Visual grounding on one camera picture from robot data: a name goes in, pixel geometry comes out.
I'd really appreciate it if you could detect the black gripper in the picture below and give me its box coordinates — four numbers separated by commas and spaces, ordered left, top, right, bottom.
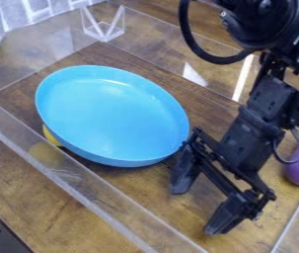
169, 107, 284, 236

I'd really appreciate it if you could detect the blue plastic plate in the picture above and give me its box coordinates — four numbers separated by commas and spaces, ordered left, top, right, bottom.
34, 65, 189, 167

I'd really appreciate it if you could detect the clear acrylic front wall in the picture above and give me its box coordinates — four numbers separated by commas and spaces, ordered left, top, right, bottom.
0, 107, 207, 253

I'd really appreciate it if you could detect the white patterned curtain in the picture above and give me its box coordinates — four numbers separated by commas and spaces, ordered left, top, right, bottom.
0, 0, 106, 45

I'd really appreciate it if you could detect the clear acrylic wall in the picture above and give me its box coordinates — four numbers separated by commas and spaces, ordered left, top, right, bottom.
81, 3, 259, 104
0, 107, 207, 253

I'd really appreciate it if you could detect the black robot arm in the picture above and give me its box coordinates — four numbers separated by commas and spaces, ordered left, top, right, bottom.
169, 0, 299, 235

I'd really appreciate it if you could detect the clear acrylic back wall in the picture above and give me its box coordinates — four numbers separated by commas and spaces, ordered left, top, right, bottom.
81, 3, 259, 104

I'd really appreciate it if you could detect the black corrugated cable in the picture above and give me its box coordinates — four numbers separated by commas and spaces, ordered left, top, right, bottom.
176, 0, 255, 65

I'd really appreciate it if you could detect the yellow toy lemon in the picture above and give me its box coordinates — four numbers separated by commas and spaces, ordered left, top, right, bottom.
42, 125, 62, 147

